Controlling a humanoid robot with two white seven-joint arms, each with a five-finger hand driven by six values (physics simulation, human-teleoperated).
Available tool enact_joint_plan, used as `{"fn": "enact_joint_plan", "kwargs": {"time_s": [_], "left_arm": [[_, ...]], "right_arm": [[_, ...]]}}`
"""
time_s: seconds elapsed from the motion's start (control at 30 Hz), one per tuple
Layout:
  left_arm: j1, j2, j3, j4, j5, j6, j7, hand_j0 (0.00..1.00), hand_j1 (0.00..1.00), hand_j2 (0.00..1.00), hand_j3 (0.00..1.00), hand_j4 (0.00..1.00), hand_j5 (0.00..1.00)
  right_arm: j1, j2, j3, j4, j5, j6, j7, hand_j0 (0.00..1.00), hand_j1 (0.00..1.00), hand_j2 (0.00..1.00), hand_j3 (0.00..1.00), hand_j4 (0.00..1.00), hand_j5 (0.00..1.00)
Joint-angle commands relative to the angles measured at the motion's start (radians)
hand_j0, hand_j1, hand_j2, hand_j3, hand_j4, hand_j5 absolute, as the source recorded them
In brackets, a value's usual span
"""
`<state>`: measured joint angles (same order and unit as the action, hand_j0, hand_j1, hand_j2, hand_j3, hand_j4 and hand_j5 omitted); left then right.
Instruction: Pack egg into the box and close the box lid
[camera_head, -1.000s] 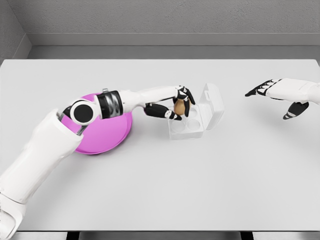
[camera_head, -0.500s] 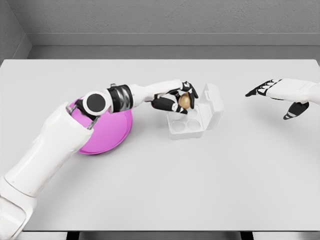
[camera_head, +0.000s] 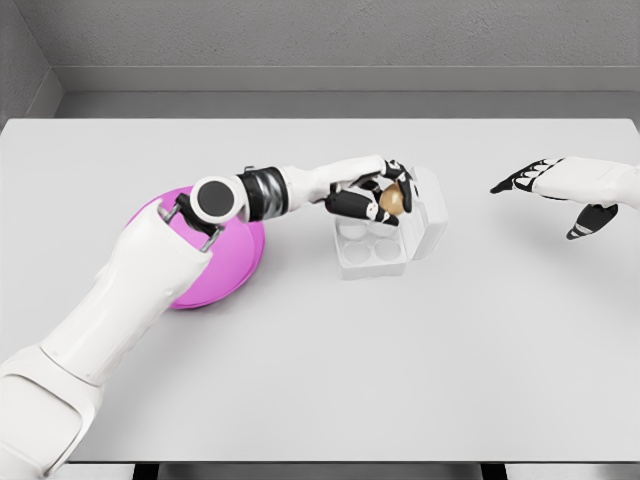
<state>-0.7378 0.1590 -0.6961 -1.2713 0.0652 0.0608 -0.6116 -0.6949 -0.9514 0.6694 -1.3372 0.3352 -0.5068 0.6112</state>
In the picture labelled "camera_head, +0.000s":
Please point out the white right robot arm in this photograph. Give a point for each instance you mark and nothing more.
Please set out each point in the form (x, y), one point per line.
(631, 182)

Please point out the brown egg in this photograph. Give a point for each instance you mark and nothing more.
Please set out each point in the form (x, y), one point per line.
(391, 200)

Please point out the pink round bowl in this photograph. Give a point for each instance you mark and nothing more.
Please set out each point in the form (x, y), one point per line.
(232, 265)

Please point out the clear plastic egg box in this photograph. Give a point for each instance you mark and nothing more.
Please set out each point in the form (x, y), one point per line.
(380, 247)

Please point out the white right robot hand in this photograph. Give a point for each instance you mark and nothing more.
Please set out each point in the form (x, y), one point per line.
(565, 182)

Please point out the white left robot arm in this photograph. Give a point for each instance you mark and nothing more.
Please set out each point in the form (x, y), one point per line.
(125, 280)

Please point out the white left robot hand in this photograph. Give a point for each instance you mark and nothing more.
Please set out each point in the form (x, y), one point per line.
(356, 172)

